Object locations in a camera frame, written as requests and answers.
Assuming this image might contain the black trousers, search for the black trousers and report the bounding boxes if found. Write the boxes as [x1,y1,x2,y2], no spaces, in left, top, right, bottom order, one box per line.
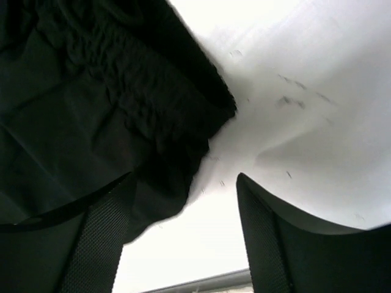
[1,1,236,242]

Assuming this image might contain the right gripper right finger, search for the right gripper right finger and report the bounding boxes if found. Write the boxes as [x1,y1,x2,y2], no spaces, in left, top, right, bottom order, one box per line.
[236,174,390,292]

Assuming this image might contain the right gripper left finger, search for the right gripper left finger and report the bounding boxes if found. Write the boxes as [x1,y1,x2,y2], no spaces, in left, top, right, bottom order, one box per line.
[1,173,136,292]

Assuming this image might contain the aluminium front rail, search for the aluminium front rail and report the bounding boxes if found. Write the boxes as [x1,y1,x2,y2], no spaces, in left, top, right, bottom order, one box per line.
[149,269,252,293]

